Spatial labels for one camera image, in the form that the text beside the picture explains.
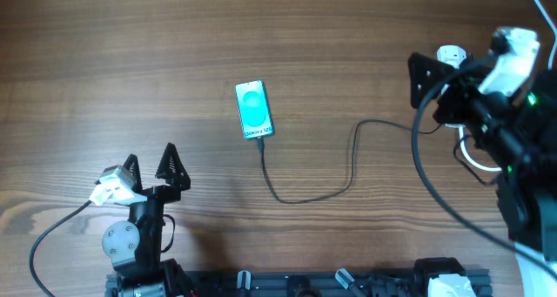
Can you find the cyan screen smartphone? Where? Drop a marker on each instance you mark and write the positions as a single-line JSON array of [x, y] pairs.
[[253, 109]]

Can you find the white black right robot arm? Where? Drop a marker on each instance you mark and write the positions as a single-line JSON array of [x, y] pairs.
[[521, 140]]

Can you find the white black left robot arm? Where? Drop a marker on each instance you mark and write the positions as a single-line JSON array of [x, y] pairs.
[[135, 245]]

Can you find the white power strip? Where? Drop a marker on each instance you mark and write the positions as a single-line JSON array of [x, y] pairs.
[[451, 54]]

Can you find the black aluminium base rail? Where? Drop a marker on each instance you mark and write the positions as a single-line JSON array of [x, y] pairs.
[[382, 282]]

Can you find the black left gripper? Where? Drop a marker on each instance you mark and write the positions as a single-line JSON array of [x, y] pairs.
[[166, 193]]

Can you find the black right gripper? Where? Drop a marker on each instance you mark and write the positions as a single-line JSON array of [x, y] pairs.
[[464, 86]]

